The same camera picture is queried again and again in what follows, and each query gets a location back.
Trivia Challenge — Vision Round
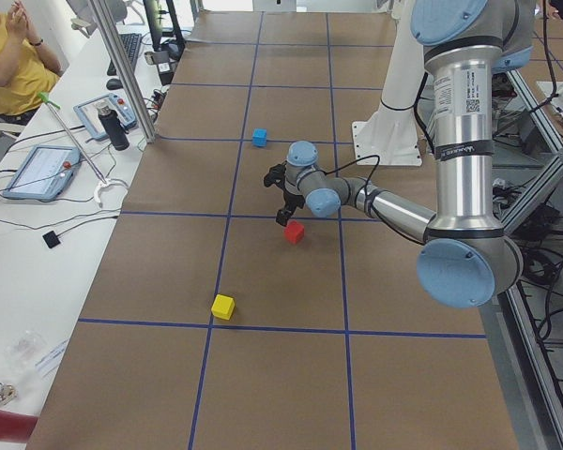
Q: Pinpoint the teach pendant tablet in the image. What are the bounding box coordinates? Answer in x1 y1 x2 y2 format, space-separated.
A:
2 145 81 202
73 93 137 141

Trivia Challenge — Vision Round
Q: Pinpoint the aluminium frame post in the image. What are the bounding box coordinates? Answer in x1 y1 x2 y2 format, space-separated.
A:
88 0 156 143

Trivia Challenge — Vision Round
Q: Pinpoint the reacher grabber stick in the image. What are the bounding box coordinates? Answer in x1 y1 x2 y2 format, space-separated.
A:
38 92 129 207

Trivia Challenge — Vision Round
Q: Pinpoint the aluminium truss frame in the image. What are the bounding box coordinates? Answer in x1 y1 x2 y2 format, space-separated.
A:
494 62 563 449

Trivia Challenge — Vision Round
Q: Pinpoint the black keyboard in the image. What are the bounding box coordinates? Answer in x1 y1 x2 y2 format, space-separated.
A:
117 33 142 75

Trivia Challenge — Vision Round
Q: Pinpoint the black water bottle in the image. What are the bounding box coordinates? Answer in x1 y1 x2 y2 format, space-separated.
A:
97 101 129 151

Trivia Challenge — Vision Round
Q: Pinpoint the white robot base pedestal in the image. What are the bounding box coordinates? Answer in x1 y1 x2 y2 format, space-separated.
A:
352 1 424 167

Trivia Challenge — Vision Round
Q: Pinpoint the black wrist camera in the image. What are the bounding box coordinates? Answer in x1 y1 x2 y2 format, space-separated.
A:
263 163 286 188

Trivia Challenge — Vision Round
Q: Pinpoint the black computer mouse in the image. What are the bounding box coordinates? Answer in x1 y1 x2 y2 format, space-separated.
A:
106 78 123 90

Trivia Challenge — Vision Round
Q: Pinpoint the person in yellow shirt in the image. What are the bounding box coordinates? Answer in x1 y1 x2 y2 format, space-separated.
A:
0 1 61 125

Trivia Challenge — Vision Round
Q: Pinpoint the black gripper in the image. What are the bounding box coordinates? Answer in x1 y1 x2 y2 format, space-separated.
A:
276 181 305 226

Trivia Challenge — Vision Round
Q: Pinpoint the yellow cube block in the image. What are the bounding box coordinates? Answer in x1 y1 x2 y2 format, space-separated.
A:
211 293 236 321

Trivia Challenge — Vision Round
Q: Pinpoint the red cylinder object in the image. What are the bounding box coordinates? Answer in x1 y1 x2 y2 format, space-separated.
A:
0 410 38 443

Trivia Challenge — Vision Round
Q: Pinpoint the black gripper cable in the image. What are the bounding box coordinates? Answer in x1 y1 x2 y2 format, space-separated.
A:
326 154 382 207

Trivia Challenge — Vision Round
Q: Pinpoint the far teach pendant tablet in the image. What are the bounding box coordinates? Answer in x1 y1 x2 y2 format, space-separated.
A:
73 93 137 141

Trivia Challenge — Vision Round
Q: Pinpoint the red cube block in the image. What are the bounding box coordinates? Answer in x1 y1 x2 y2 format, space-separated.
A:
284 220 305 245

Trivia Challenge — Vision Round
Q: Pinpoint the white side table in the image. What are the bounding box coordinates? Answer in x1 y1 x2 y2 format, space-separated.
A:
0 8 203 418

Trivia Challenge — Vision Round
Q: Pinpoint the near teach pendant tablet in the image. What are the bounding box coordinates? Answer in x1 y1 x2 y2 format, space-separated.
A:
2 145 81 202

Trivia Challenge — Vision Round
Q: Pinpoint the clear plastic bag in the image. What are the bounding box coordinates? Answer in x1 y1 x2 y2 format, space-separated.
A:
4 330 46 372

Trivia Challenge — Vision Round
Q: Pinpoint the blue cube block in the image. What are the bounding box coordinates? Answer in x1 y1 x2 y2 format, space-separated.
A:
251 128 267 148

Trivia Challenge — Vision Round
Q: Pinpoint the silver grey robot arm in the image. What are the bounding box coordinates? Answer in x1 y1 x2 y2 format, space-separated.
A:
264 1 535 308

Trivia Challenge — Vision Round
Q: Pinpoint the small black square device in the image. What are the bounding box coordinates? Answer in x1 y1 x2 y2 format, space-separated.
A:
42 231 61 248

